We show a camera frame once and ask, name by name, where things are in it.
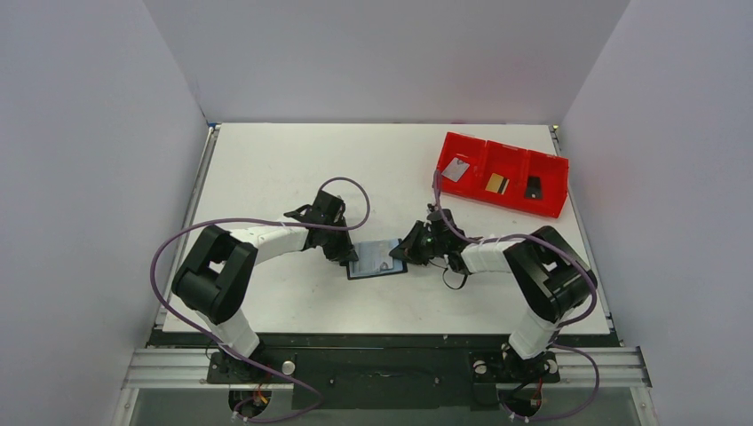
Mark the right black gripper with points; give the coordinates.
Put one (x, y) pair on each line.
(413, 249)

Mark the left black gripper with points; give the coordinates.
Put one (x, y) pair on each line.
(344, 253)

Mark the black leather card holder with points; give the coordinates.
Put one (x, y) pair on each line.
(400, 266)

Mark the silver grey credit card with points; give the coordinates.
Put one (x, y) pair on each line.
(455, 169)

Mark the black credit card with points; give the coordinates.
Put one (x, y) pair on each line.
(534, 189)

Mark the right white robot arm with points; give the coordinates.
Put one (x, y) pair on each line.
(558, 286)

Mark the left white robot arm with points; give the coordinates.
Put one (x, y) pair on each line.
(215, 275)

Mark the red plastic divided tray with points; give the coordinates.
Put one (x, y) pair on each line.
(506, 176)

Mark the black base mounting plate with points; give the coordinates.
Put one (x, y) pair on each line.
(389, 371)

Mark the aluminium rail frame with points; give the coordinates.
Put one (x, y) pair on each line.
(188, 368)

